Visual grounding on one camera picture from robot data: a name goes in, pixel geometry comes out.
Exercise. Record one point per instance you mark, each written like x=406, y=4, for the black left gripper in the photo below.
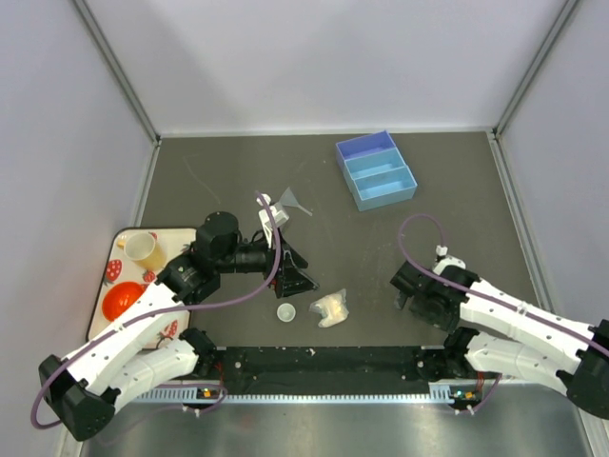
x=292, y=280

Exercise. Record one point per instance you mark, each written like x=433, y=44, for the clear bag of cotton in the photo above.
x=332, y=309

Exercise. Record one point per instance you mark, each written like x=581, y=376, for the strawberry pattern tray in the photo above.
x=174, y=241

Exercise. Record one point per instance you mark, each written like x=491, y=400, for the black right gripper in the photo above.
x=403, y=294

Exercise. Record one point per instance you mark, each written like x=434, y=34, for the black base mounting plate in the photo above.
x=331, y=371

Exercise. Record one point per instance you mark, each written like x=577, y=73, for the blue compartment organizer box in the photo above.
x=375, y=171

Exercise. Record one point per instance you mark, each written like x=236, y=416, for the cream ceramic mug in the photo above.
x=144, y=250

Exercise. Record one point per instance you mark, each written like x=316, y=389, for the clear plastic funnel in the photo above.
x=288, y=199

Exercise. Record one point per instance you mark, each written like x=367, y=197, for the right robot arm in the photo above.
x=495, y=332

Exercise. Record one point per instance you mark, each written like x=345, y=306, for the small white plastic cup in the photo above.
x=286, y=312

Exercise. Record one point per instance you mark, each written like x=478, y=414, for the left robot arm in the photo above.
x=87, y=387

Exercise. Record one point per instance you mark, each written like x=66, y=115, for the grey slotted cable duct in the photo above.
x=194, y=394

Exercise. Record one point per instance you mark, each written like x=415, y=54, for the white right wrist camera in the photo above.
x=445, y=260

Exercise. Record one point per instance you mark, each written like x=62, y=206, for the orange plastic bowl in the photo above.
x=119, y=298

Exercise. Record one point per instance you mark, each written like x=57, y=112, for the clear acrylic test tube rack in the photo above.
x=401, y=300

